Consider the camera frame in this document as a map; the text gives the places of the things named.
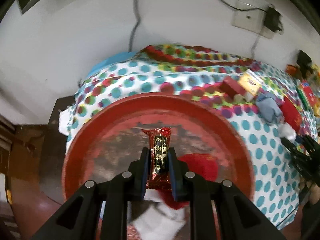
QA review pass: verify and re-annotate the red packet with white end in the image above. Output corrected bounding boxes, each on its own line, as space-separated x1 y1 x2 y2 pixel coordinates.
280 97 303 133

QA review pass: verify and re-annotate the ribbed radiator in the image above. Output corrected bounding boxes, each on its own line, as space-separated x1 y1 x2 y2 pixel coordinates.
0 115 17 153

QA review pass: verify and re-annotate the black stand holder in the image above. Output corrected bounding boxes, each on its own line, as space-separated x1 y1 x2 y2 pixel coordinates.
297 50 313 67

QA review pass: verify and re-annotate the clear plastic bag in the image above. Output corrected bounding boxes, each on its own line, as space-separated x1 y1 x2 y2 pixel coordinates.
279 124 297 140

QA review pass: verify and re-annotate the red sock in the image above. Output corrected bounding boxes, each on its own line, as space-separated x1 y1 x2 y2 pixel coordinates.
160 154 218 210

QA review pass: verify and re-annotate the yellow medicine box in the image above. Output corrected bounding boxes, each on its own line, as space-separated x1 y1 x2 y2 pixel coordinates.
236 70 264 97

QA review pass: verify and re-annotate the black power adapter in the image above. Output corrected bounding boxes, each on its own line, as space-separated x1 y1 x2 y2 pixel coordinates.
264 5 282 33

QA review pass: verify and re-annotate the grey adapter cable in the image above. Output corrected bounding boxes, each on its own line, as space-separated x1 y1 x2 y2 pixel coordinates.
250 34 262 59

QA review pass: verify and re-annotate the red snack bar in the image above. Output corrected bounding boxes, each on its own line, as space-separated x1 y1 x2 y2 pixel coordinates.
141 127 173 189

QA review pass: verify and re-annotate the orange-red snack packet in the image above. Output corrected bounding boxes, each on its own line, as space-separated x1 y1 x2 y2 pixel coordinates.
286 64 300 77

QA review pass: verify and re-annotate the pile of snack packets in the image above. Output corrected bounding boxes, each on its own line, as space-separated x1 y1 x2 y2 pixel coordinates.
310 64 320 117

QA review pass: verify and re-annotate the green and red box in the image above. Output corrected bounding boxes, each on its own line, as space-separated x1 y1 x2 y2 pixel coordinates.
297 80 317 110

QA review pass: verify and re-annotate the small dark red box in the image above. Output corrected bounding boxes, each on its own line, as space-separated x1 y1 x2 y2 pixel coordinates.
219 76 242 98

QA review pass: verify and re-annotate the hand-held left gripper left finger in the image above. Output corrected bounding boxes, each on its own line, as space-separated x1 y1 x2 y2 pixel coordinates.
31 147 151 240

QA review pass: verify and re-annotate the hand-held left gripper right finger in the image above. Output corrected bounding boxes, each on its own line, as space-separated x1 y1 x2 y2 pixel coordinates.
168 147 288 240

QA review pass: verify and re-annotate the grey-blue sock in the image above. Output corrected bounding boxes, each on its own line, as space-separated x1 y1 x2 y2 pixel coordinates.
255 92 284 124

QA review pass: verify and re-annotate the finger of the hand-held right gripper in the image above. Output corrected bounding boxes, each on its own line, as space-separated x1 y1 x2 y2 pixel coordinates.
280 136 320 183
303 135 320 160

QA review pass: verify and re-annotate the red round tray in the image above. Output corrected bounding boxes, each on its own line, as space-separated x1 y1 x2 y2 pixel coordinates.
61 92 255 240

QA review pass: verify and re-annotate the colourful polka dot cloth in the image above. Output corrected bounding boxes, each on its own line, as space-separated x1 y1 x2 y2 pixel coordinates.
59 44 320 230

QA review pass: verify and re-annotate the blue underlay cloth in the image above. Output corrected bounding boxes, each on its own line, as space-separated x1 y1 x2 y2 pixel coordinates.
87 51 138 75

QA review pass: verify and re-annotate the white wall socket plate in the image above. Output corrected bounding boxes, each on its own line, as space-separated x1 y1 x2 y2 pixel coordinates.
231 0 278 39

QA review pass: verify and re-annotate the grey hanging cable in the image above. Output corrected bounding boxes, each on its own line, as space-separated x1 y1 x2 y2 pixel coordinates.
129 0 141 53

